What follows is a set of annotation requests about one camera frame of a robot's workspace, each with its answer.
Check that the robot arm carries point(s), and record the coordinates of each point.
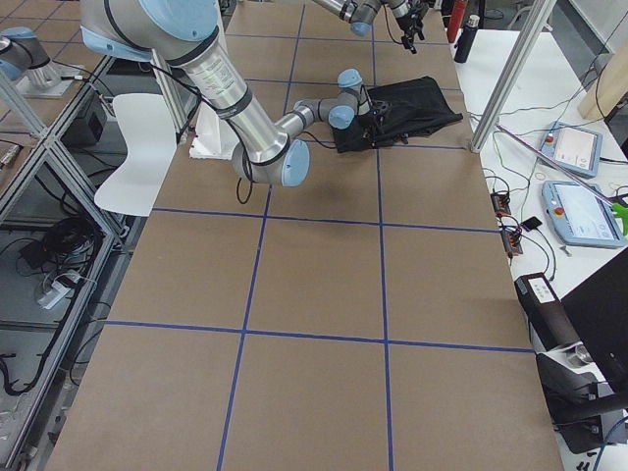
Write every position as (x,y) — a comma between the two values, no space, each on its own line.
(360,16)
(186,35)

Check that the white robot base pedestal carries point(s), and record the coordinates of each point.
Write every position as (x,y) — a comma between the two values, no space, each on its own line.
(214,138)

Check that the black graphic t-shirt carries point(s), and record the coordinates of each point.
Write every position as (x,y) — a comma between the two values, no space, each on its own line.
(419,108)

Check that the black monitor stand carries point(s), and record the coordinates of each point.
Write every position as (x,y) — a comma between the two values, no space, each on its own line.
(583,408)

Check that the brown paper table mat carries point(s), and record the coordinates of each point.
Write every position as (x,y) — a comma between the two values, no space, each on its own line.
(364,320)

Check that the aluminium frame post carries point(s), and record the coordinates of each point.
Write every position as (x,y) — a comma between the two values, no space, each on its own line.
(517,58)

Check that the red bottle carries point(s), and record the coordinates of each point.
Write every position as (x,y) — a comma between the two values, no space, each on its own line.
(456,17)

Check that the orange usb hub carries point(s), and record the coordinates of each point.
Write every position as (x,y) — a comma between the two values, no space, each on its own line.
(511,242)
(500,202)

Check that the light blue teach pendant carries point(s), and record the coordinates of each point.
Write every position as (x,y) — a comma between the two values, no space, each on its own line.
(578,218)
(573,148)

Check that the white plastic chair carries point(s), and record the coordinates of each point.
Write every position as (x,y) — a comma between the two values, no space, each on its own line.
(150,137)

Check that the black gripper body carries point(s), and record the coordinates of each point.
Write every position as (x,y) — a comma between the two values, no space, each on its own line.
(366,119)
(405,23)

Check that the dark brown box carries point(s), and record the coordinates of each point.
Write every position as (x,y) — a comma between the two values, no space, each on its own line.
(544,311)

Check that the black water bottle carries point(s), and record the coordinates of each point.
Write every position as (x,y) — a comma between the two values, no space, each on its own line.
(465,40)

